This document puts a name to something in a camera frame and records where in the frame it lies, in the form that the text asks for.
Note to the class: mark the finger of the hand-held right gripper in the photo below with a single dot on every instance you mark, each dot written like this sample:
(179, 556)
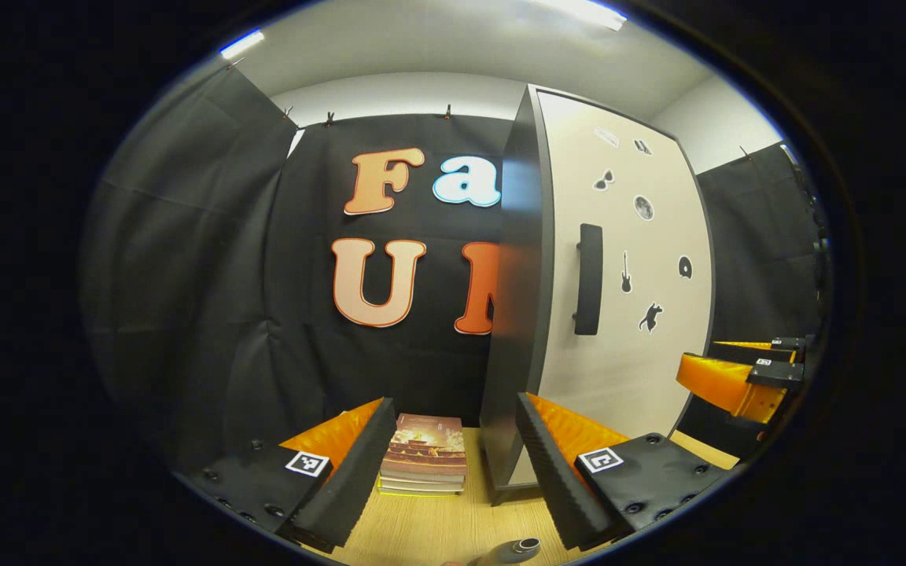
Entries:
(775, 373)
(752, 355)

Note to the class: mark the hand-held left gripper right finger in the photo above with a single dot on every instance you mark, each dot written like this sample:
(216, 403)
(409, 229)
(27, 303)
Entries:
(555, 479)

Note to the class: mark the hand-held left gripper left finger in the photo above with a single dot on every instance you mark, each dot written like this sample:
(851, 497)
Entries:
(351, 479)

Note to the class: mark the silver bottle with colourful label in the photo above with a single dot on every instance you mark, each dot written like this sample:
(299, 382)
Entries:
(512, 553)

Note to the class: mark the white cabinet door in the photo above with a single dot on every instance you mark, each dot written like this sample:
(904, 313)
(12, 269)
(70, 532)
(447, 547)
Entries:
(642, 377)

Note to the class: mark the grey cabinet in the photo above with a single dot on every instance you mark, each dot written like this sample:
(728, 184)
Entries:
(520, 314)

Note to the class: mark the stack of brown books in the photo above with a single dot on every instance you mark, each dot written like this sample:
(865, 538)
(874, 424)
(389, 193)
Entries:
(425, 448)

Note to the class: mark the ceiling light panel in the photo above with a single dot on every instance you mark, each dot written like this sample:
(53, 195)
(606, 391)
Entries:
(587, 12)
(242, 44)

